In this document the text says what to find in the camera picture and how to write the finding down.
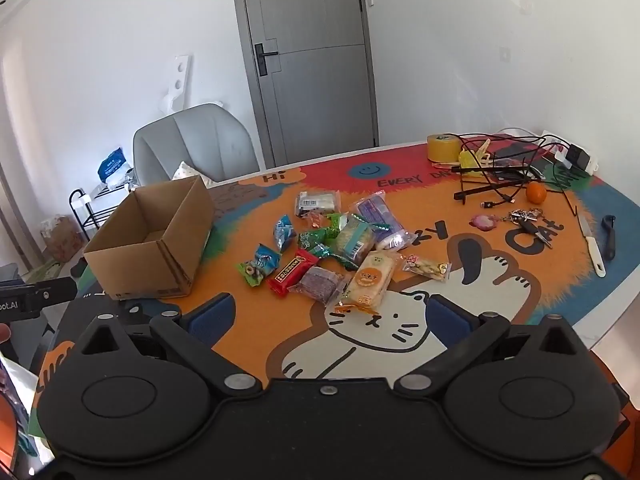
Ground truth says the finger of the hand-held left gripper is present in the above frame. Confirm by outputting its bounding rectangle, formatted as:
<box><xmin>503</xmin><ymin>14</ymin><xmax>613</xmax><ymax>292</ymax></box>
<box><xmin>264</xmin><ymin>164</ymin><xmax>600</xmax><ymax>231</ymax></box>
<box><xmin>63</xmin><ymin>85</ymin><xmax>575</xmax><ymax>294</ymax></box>
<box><xmin>30</xmin><ymin>277</ymin><xmax>79</xmax><ymax>308</ymax></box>

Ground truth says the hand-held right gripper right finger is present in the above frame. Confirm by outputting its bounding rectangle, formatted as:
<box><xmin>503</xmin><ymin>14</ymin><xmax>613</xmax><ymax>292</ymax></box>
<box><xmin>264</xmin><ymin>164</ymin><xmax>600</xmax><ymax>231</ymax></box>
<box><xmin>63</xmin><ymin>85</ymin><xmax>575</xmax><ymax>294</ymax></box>
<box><xmin>392</xmin><ymin>294</ymin><xmax>592</xmax><ymax>402</ymax></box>

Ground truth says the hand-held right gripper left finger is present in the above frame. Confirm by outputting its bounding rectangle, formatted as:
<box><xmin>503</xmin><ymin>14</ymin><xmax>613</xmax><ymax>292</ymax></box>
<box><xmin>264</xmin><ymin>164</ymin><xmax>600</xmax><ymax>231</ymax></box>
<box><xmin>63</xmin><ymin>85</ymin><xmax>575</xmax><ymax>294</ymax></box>
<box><xmin>75</xmin><ymin>291</ymin><xmax>264</xmax><ymax>402</ymax></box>

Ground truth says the clear nut packet red label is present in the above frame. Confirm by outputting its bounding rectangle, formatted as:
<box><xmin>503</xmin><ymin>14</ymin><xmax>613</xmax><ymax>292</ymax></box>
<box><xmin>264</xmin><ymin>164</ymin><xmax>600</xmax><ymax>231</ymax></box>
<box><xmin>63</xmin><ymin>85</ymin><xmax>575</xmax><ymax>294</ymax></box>
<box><xmin>402</xmin><ymin>254</ymin><xmax>452</xmax><ymax>284</ymax></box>

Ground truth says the blue green ring snack packet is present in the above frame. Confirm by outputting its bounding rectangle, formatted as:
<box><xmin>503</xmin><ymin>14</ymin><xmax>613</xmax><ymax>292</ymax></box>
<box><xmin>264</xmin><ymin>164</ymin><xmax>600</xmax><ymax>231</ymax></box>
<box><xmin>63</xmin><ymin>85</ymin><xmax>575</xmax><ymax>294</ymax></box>
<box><xmin>237</xmin><ymin>243</ymin><xmax>281</xmax><ymax>289</ymax></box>

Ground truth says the cardboard box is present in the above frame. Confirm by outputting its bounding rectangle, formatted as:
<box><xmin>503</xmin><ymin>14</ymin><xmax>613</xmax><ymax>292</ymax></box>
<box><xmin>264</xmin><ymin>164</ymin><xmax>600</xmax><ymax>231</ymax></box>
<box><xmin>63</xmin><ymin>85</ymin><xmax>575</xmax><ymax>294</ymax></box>
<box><xmin>83</xmin><ymin>176</ymin><xmax>216</xmax><ymax>301</ymax></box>

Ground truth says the orange pancake packet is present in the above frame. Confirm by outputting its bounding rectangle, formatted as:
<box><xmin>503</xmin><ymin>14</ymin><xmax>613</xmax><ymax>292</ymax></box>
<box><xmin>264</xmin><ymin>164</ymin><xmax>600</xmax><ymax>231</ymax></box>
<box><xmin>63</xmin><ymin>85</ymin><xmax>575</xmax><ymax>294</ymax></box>
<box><xmin>334</xmin><ymin>250</ymin><xmax>404</xmax><ymax>316</ymax></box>

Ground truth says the red snack bar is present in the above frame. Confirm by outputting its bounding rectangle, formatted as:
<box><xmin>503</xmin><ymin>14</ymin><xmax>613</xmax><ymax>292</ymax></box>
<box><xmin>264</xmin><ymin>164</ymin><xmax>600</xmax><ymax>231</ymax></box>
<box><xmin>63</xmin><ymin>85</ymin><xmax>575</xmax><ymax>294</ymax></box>
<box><xmin>267</xmin><ymin>249</ymin><xmax>319</xmax><ymax>297</ymax></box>

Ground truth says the clear packet of purple cake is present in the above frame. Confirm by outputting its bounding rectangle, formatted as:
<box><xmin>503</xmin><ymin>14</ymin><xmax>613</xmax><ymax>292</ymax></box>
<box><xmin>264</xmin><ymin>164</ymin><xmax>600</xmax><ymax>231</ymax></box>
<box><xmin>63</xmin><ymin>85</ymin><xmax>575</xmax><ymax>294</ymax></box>
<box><xmin>287</xmin><ymin>265</ymin><xmax>352</xmax><ymax>306</ymax></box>

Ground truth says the small blue snack packet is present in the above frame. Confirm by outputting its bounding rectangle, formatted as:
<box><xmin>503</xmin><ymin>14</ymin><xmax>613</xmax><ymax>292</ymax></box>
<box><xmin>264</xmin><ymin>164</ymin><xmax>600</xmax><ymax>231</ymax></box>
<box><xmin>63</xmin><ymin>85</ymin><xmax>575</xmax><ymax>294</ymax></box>
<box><xmin>273</xmin><ymin>214</ymin><xmax>300</xmax><ymax>254</ymax></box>

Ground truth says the green beige cracker packet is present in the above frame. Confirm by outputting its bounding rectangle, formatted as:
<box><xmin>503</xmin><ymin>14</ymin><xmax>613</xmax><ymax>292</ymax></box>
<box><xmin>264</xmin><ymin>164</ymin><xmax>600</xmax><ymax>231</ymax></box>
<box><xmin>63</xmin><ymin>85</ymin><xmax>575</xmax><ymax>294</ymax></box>
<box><xmin>332</xmin><ymin>214</ymin><xmax>377</xmax><ymax>267</ymax></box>

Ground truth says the purple white snack packet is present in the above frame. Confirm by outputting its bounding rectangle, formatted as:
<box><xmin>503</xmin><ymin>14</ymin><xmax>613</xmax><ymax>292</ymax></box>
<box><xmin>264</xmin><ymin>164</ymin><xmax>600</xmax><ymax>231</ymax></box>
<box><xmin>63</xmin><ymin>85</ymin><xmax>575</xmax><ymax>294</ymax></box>
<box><xmin>352</xmin><ymin>195</ymin><xmax>409</xmax><ymax>251</ymax></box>

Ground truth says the clear packet of white cakes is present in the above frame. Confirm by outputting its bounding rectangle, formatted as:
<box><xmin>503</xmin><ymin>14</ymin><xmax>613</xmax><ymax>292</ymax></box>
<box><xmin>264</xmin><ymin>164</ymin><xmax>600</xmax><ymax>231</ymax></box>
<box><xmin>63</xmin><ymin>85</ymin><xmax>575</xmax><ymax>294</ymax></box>
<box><xmin>294</xmin><ymin>190</ymin><xmax>341</xmax><ymax>219</ymax></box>

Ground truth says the green floor mat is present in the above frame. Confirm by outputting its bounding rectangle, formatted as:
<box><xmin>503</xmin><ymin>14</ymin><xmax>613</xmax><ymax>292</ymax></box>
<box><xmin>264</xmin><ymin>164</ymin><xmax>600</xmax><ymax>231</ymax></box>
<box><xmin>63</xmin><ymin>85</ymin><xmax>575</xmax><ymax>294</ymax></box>
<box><xmin>21</xmin><ymin>259</ymin><xmax>67</xmax><ymax>287</ymax></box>

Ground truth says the cartoon cat table mat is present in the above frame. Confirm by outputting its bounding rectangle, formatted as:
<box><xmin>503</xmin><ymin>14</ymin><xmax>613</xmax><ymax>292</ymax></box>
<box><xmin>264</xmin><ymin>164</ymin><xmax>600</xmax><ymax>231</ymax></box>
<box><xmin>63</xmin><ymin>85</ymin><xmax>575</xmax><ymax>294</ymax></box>
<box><xmin>37</xmin><ymin>132</ymin><xmax>632</xmax><ymax>433</ymax></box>

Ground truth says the brown printed carton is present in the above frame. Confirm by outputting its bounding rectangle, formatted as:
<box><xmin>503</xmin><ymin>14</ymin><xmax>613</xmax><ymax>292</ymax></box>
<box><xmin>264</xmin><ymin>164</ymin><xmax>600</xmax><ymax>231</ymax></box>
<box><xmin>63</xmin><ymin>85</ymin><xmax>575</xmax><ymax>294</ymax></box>
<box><xmin>40</xmin><ymin>215</ymin><xmax>83</xmax><ymax>262</ymax></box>

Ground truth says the black shoe rack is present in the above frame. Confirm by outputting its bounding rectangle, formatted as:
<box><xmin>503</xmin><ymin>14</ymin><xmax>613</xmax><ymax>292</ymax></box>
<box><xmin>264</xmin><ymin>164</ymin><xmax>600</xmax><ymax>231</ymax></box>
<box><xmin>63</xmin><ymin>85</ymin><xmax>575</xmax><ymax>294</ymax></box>
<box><xmin>68</xmin><ymin>184</ymin><xmax>132</xmax><ymax>241</ymax></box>

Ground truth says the bunch of keys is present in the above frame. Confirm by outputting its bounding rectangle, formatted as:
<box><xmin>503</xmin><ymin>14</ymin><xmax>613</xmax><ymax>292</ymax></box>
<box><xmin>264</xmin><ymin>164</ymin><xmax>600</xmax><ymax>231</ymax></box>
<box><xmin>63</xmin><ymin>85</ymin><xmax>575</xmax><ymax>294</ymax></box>
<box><xmin>501</xmin><ymin>207</ymin><xmax>557</xmax><ymax>250</ymax></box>

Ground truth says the blue plastic bag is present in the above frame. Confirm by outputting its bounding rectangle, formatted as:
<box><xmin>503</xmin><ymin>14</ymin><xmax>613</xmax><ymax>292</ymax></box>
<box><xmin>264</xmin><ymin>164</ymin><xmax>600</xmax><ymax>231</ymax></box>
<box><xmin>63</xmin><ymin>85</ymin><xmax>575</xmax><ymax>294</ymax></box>
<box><xmin>97</xmin><ymin>147</ymin><xmax>132</xmax><ymax>182</ymax></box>

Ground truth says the dotted white pillow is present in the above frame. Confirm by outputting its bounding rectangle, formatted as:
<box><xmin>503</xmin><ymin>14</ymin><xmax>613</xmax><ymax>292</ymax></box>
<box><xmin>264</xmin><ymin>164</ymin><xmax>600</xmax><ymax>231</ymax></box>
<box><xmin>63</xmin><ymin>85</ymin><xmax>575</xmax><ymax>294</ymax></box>
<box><xmin>172</xmin><ymin>160</ymin><xmax>217</xmax><ymax>182</ymax></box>

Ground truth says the yellow clothes peg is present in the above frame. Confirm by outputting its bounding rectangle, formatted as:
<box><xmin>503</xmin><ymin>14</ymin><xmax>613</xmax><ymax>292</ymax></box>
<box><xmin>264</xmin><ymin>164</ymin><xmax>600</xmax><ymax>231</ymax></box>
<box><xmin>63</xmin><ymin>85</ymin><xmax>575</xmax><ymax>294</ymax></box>
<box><xmin>459</xmin><ymin>139</ymin><xmax>494</xmax><ymax>173</ymax></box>

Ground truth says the yellow tape roll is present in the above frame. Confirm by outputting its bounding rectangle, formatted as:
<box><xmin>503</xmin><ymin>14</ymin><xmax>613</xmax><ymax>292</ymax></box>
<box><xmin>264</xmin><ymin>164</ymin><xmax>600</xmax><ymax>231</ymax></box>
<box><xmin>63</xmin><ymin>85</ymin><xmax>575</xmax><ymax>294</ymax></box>
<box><xmin>426</xmin><ymin>133</ymin><xmax>463</xmax><ymax>163</ymax></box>

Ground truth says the grey chair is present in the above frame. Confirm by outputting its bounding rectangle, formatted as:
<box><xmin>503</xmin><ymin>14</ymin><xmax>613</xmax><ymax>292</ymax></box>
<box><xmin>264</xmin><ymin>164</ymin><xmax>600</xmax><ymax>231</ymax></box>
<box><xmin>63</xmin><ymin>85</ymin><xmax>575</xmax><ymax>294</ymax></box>
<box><xmin>132</xmin><ymin>102</ymin><xmax>261</xmax><ymax>187</ymax></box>

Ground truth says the black peeler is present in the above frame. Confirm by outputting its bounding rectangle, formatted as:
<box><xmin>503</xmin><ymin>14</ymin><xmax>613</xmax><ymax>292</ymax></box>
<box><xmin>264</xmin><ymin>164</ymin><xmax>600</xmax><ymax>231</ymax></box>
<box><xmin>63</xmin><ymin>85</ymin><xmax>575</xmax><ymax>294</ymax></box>
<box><xmin>601</xmin><ymin>214</ymin><xmax>617</xmax><ymax>261</ymax></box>

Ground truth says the black power adapter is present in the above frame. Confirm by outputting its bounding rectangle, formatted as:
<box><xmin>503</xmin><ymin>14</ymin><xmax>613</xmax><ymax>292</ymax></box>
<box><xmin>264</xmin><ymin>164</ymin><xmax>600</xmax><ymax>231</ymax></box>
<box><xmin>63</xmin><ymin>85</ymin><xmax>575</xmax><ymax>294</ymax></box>
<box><xmin>565</xmin><ymin>143</ymin><xmax>592</xmax><ymax>168</ymax></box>

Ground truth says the white power strip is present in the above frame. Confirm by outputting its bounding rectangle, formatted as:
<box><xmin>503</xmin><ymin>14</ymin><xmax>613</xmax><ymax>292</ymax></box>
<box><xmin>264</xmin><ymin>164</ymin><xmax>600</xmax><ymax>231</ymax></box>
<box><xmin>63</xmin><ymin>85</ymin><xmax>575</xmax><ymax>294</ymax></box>
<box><xmin>541</xmin><ymin>132</ymin><xmax>600</xmax><ymax>175</ymax></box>

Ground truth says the white foam board with holes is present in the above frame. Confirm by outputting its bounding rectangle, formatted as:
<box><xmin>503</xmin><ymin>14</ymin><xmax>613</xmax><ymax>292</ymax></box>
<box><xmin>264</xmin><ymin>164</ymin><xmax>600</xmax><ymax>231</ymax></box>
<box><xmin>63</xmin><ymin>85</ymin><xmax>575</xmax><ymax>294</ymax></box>
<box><xmin>160</xmin><ymin>54</ymin><xmax>192</xmax><ymax>113</ymax></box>

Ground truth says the grey door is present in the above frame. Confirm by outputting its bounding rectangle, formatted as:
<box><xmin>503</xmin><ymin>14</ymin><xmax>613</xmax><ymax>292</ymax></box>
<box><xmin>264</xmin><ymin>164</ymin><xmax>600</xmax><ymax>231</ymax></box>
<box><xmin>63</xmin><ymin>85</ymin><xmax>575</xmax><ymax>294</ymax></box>
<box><xmin>229</xmin><ymin>0</ymin><xmax>379</xmax><ymax>170</ymax></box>

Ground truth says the white handled knife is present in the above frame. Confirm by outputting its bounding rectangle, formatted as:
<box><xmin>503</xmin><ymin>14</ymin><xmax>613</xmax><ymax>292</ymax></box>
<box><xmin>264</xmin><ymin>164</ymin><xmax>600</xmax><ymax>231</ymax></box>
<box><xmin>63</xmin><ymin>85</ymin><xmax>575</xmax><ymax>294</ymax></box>
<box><xmin>578</xmin><ymin>213</ymin><xmax>607</xmax><ymax>278</ymax></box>

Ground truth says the black wire basket rack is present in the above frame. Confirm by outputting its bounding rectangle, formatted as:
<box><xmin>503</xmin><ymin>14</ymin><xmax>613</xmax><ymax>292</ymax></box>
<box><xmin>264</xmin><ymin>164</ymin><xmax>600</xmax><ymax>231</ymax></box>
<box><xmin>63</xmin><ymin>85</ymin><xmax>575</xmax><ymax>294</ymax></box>
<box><xmin>452</xmin><ymin>130</ymin><xmax>588</xmax><ymax>221</ymax></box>

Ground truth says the black door handle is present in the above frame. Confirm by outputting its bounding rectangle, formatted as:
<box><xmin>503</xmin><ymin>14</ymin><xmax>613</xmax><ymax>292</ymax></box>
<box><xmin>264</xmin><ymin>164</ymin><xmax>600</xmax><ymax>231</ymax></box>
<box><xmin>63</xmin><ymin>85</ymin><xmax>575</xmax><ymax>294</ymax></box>
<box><xmin>254</xmin><ymin>43</ymin><xmax>279</xmax><ymax>78</ymax></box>

